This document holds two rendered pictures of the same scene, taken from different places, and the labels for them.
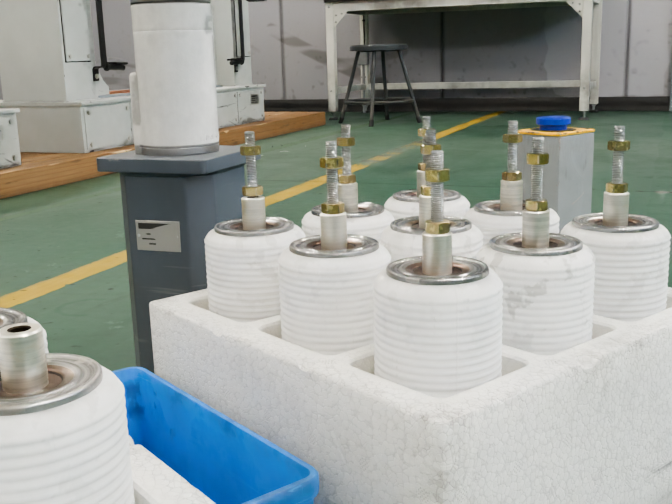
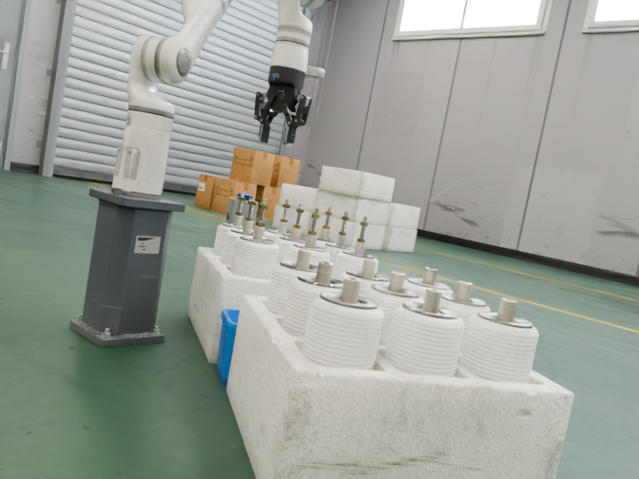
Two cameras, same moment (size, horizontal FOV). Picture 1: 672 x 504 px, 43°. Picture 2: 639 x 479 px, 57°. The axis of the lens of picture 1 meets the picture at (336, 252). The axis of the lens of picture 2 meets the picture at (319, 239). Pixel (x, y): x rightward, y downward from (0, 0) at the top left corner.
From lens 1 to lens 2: 123 cm
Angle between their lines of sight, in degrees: 70
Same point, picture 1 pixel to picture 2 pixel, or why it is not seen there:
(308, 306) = not seen: hidden behind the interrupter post
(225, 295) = (263, 270)
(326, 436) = not seen: hidden behind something
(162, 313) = (237, 280)
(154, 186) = (151, 217)
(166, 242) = (151, 248)
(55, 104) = not seen: outside the picture
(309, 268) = (323, 256)
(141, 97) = (143, 164)
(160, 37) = (164, 135)
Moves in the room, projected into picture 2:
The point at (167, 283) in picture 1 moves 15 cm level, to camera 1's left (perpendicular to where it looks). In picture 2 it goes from (146, 272) to (95, 277)
